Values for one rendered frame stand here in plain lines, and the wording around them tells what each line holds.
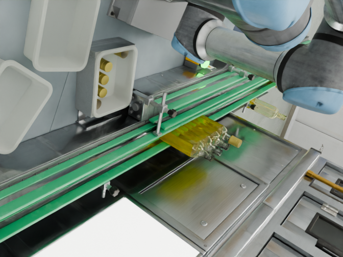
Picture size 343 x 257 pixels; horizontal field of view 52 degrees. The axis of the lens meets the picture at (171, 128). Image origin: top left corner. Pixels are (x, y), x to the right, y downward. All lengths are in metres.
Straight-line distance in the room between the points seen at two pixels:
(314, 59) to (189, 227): 0.66
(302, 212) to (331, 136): 6.09
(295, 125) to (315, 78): 6.91
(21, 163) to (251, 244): 0.75
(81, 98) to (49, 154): 0.21
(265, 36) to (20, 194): 0.75
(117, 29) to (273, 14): 0.94
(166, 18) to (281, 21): 0.92
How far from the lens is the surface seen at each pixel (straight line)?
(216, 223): 1.21
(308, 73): 0.76
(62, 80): 1.12
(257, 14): 0.31
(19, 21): 0.98
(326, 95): 0.75
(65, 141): 1.13
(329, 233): 1.46
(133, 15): 1.08
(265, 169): 1.60
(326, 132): 7.51
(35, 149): 1.09
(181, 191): 1.28
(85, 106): 1.15
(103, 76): 1.13
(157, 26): 1.18
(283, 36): 0.41
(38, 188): 0.99
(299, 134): 7.69
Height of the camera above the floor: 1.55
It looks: 27 degrees down
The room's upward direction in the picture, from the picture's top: 119 degrees clockwise
